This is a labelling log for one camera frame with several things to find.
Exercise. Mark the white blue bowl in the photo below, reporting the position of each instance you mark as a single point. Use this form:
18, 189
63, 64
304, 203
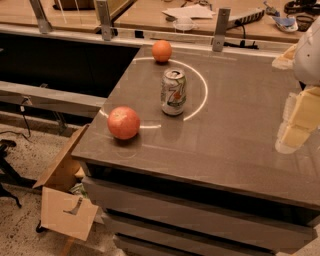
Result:
286, 24

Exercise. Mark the cardboard box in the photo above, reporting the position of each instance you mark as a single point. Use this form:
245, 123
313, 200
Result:
62, 211

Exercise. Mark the grey drawer cabinet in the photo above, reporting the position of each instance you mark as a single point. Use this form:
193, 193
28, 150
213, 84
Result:
209, 182

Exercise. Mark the black mesh cup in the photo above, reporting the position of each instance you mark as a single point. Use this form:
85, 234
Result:
304, 22

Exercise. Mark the clear plastic cup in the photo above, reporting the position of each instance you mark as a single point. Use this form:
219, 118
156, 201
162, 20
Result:
183, 24

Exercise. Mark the grey power strip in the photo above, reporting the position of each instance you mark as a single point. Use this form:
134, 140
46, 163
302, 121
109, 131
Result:
247, 17

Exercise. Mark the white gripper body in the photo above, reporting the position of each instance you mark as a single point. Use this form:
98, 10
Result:
308, 56

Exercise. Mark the orange fruit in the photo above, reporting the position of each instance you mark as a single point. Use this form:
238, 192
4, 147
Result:
161, 51

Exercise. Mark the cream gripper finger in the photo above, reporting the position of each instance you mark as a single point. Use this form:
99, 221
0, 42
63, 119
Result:
285, 60
301, 117

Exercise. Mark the black chair base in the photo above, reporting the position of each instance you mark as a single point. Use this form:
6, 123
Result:
9, 175

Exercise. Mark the white paper sheets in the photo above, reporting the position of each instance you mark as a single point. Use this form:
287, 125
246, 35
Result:
192, 11

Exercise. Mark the metal bracket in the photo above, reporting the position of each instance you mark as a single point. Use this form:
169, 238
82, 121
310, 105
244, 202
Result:
221, 28
104, 16
44, 25

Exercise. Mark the red apple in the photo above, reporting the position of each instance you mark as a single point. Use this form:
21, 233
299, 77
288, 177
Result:
123, 123

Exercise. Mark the metal bracket right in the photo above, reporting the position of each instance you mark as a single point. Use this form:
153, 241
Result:
221, 28

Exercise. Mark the metal bracket middle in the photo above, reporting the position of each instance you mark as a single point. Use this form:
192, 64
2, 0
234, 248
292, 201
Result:
104, 16

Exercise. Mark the metal bracket left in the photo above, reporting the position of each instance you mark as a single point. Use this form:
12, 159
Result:
44, 25

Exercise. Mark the silver 7up soda can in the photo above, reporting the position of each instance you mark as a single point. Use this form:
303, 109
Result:
173, 91

